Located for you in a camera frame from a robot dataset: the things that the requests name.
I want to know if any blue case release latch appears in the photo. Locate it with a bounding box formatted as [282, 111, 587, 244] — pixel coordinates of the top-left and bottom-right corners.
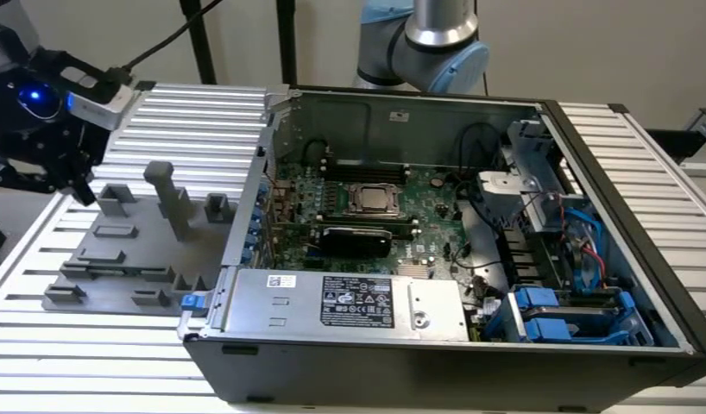
[178, 292, 208, 312]

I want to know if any CPU socket with CPU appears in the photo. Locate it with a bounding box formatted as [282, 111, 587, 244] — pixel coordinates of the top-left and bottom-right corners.
[341, 182, 409, 215]

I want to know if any black graphics card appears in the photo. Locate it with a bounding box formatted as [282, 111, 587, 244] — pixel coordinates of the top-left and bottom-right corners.
[314, 225, 394, 260]

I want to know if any blue plastic disk bay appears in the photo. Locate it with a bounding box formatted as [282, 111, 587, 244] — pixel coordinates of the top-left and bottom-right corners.
[482, 283, 657, 348]

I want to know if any black tripod pole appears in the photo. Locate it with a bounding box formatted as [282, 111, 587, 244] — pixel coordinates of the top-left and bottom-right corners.
[177, 0, 218, 85]
[273, 0, 298, 86]

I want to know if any silver power supply unit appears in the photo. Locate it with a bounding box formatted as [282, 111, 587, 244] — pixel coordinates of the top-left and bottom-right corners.
[220, 268, 469, 342]

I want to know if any black looped wire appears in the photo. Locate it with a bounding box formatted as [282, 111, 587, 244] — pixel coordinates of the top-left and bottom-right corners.
[456, 122, 504, 174]
[301, 137, 332, 166]

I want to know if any green RAM stick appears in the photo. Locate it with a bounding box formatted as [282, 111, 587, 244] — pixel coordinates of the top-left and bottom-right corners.
[81, 266, 170, 279]

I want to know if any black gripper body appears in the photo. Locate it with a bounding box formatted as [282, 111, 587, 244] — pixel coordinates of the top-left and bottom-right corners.
[0, 75, 110, 185]

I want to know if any red data wire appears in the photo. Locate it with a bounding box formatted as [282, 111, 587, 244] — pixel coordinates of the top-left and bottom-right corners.
[579, 243, 611, 279]

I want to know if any blue data wire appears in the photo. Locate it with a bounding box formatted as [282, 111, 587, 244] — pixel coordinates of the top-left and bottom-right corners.
[561, 205, 609, 279]

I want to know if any grey parts rack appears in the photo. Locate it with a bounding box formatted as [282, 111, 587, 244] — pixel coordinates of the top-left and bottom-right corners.
[38, 160, 238, 319]

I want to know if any small silver heat sink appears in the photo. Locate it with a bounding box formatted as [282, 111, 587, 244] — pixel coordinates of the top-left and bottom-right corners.
[393, 262, 434, 280]

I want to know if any thin black wire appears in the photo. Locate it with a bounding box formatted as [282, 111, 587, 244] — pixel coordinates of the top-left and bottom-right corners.
[448, 241, 474, 274]

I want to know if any black bracket block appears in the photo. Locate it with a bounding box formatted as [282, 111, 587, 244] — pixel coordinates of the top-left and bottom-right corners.
[643, 128, 706, 166]

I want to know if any green motherboard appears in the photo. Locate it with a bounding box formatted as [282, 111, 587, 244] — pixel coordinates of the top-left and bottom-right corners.
[264, 161, 490, 298]

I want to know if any silver metal drive cage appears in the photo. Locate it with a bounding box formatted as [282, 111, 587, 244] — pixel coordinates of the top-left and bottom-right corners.
[474, 119, 585, 235]

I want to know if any aluminium frame profile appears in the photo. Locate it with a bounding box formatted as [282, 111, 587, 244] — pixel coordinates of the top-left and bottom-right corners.
[680, 106, 706, 153]

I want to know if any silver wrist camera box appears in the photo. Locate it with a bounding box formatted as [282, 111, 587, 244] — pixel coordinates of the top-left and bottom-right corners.
[58, 64, 138, 131]

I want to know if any black open PC case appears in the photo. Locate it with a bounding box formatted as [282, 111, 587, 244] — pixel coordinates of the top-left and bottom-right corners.
[177, 83, 706, 413]

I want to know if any black camera cable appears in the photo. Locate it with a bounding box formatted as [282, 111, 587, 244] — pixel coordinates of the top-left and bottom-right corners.
[103, 0, 224, 84]

